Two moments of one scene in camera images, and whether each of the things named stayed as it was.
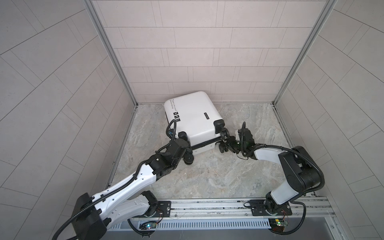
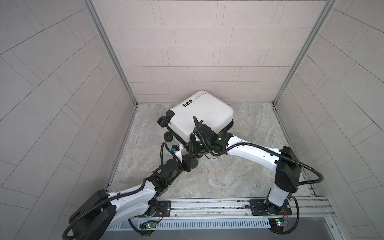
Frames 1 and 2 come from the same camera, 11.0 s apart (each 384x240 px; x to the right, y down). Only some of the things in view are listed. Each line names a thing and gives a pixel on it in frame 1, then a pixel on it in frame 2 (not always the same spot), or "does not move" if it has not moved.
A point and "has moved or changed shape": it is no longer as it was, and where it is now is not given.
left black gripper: x=186 y=145 to x=186 y=166
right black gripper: x=229 y=143 to x=192 y=146
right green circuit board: x=278 y=224 does not move
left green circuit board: x=148 y=225 does not move
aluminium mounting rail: x=237 y=208 does not move
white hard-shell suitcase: x=195 y=115 has moved or changed shape
